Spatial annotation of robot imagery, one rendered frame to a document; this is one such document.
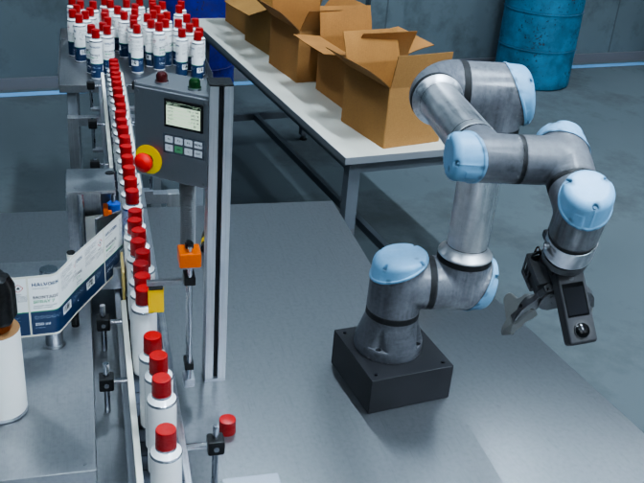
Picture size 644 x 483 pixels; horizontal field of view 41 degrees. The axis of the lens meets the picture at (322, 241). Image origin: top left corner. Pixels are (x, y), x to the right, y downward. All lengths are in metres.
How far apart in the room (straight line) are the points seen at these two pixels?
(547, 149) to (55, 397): 1.07
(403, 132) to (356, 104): 0.25
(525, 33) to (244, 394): 5.63
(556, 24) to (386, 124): 3.97
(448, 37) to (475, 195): 5.84
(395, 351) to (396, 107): 1.66
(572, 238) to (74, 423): 1.00
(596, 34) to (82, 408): 7.20
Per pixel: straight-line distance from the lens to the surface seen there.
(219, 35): 4.90
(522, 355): 2.15
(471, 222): 1.77
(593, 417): 2.01
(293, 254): 2.45
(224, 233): 1.74
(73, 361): 1.93
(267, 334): 2.09
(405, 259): 1.80
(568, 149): 1.33
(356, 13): 4.09
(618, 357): 3.85
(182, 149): 1.69
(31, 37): 6.46
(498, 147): 1.29
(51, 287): 1.89
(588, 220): 1.26
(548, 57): 7.26
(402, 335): 1.86
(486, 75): 1.66
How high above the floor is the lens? 1.98
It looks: 27 degrees down
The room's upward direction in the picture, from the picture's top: 5 degrees clockwise
